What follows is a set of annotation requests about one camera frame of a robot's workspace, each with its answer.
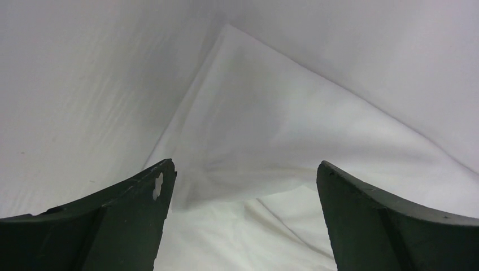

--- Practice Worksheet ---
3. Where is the white printed t-shirt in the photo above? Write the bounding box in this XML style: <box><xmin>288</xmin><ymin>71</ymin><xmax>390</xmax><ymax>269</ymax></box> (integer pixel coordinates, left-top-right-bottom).
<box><xmin>151</xmin><ymin>26</ymin><xmax>478</xmax><ymax>270</ymax></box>

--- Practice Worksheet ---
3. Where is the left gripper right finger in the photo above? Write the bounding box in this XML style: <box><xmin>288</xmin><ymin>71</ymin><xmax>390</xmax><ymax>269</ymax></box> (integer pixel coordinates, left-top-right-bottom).
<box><xmin>316</xmin><ymin>161</ymin><xmax>478</xmax><ymax>270</ymax></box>

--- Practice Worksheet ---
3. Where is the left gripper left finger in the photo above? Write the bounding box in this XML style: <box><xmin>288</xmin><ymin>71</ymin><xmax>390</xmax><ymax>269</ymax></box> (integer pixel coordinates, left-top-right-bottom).
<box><xmin>1</xmin><ymin>159</ymin><xmax>177</xmax><ymax>270</ymax></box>

